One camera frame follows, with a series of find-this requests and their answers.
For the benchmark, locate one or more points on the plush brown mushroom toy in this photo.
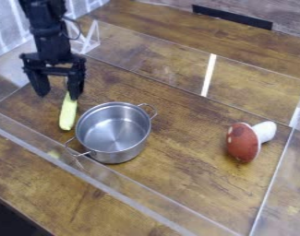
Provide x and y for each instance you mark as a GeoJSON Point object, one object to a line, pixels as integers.
{"type": "Point", "coordinates": [244, 139]}

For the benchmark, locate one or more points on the small steel pot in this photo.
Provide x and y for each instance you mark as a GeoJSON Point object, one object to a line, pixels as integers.
{"type": "Point", "coordinates": [111, 132]}

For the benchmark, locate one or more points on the black bar on table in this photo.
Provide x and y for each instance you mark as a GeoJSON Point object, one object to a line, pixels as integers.
{"type": "Point", "coordinates": [249, 21]}

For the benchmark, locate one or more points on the clear acrylic triangle stand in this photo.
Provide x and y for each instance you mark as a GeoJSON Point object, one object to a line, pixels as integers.
{"type": "Point", "coordinates": [83, 42]}

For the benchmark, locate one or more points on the green handled metal spoon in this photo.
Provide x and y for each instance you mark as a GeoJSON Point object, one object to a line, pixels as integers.
{"type": "Point", "coordinates": [67, 113]}

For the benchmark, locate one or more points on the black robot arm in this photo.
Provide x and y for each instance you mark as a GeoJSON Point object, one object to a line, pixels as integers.
{"type": "Point", "coordinates": [44, 15]}

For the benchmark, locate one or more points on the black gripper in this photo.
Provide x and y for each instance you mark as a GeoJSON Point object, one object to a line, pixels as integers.
{"type": "Point", "coordinates": [52, 59]}

